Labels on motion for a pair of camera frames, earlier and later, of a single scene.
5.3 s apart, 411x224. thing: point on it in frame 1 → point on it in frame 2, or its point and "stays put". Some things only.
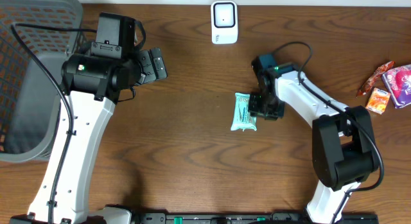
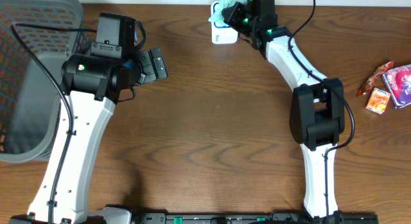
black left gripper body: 152,66 stays put
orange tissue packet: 377,101 stays put
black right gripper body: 261,107 → 234,13
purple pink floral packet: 398,82 stays put
